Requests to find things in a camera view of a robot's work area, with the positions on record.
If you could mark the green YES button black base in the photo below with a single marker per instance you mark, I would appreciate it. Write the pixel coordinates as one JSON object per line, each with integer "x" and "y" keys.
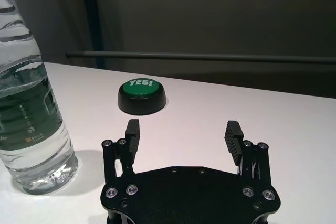
{"x": 141, "y": 95}

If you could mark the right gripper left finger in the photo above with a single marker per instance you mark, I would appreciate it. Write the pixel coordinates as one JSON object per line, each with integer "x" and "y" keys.
{"x": 131, "y": 145}

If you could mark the clear water bottle green label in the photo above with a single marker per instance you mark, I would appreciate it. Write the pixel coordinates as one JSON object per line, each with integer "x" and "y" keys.
{"x": 29, "y": 119}

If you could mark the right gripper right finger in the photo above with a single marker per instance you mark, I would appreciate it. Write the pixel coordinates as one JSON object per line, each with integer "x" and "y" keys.
{"x": 233, "y": 142}

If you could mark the grey horizontal rail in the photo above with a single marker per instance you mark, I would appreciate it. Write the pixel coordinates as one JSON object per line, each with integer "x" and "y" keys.
{"x": 183, "y": 56}

